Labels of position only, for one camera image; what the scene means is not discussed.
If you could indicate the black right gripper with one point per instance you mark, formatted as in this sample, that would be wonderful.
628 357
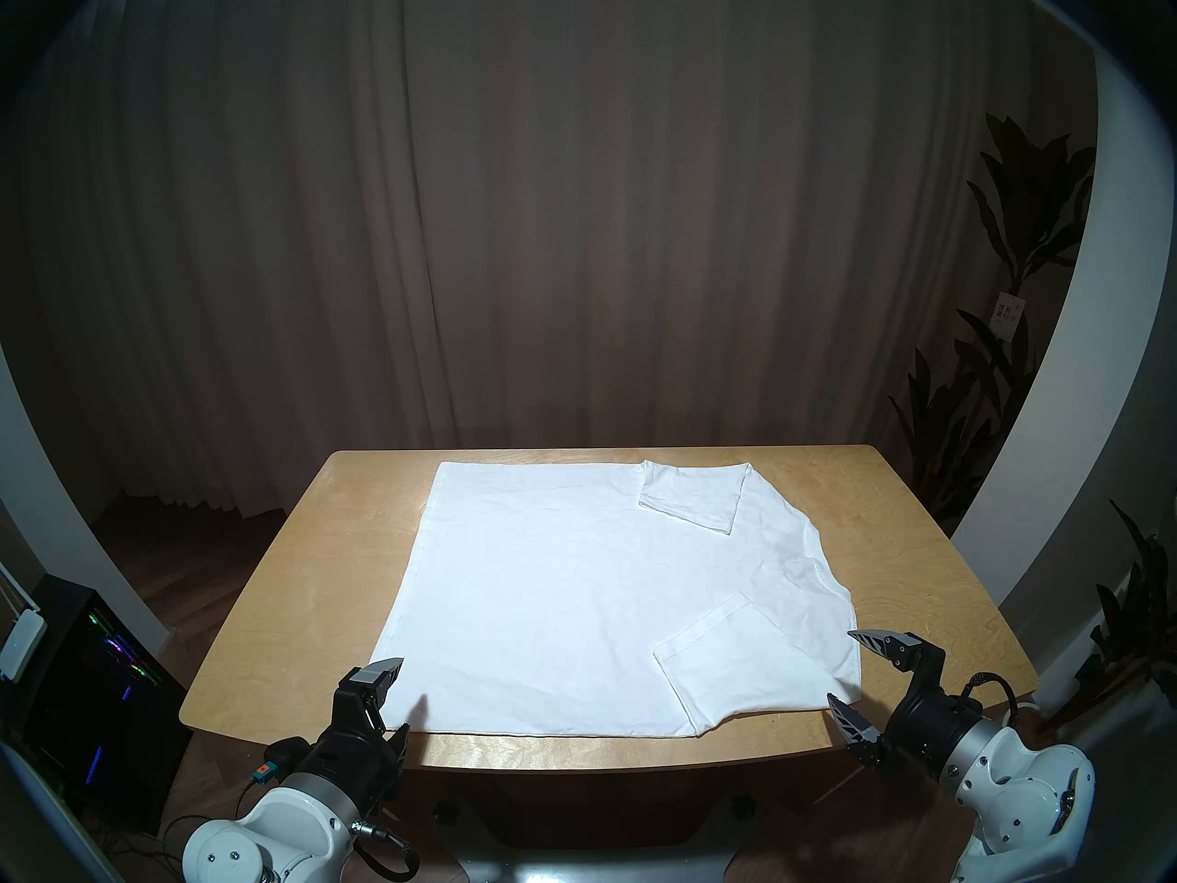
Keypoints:
929 725

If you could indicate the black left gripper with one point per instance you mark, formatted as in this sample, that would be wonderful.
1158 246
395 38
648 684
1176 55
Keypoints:
359 752

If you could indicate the white shirt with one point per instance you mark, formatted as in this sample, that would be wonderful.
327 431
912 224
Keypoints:
552 596

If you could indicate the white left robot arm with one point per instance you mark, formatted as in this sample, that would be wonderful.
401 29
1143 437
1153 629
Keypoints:
267 840

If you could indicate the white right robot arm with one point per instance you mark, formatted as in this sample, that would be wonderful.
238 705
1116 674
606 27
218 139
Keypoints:
1021 798

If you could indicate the grey table base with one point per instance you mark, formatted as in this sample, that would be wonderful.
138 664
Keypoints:
588 854

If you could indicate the small dark potted plant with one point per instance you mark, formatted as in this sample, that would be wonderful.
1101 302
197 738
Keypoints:
1140 614

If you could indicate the black computer tower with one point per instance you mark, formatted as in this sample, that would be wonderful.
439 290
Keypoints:
101 706

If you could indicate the white plant tag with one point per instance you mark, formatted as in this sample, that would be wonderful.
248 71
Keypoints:
1008 309

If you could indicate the tall dark leafy plant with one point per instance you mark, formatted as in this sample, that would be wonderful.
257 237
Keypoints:
1021 200

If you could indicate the brown pleated curtain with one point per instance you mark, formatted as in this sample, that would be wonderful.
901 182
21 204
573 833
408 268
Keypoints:
552 200

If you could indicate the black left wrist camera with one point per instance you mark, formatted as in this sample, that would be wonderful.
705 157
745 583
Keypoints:
287 754

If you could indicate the white wall box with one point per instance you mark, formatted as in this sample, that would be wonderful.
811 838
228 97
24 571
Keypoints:
20 647

